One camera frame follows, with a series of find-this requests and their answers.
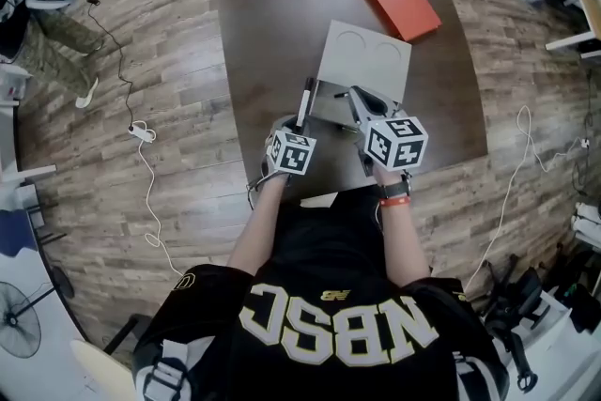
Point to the black office chair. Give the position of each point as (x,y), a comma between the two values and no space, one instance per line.
(512,310)

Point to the person's black printed jersey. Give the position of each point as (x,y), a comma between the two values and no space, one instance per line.
(328,296)

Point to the grey box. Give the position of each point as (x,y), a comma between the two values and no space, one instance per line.
(364,61)

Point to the black standing fan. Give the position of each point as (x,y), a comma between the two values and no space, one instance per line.
(19,319)

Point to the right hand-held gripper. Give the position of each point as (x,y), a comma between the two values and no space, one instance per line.
(394,143)

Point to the dark wooden desk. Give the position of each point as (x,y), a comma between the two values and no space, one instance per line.
(282,14)

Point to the white power strip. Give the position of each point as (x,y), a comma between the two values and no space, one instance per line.
(142,131)

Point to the round light wooden stool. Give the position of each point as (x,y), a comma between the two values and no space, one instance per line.
(101,371)

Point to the light wooden table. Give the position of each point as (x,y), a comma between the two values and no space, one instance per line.
(584,0)

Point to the black wrist watch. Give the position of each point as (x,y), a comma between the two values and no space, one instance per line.
(396,189)

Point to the white marker pen black cap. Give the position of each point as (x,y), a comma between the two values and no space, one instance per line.
(305,103)

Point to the person's right forearm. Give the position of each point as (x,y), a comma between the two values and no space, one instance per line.
(404,239)

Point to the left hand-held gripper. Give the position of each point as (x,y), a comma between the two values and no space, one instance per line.
(292,155)

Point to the person's left forearm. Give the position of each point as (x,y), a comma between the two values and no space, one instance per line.
(258,225)

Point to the red wristband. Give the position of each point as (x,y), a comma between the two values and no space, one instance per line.
(394,202)

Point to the red case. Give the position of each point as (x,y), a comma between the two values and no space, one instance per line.
(404,7)

